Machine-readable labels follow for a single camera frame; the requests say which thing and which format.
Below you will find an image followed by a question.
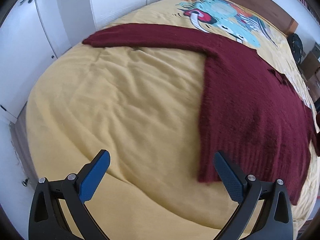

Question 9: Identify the maroon knit sweater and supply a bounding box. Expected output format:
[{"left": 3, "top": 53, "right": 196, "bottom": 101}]
[{"left": 83, "top": 23, "right": 317, "bottom": 205}]

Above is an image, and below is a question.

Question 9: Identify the yellow printed bedspread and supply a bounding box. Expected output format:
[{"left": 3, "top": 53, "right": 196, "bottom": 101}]
[{"left": 27, "top": 0, "right": 319, "bottom": 239}]

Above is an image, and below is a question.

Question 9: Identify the black backpack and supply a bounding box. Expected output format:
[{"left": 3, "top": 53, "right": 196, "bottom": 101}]
[{"left": 287, "top": 33, "right": 303, "bottom": 65}]

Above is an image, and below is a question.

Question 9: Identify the white wardrobe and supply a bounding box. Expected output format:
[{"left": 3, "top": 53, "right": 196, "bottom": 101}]
[{"left": 1, "top": 0, "right": 160, "bottom": 123}]

